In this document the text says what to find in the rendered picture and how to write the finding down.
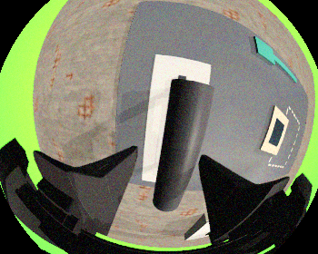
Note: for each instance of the teal t-shaped block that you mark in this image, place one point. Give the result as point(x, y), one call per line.
point(267, 52)

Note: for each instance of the cream tile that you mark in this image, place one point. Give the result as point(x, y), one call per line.
point(275, 132)

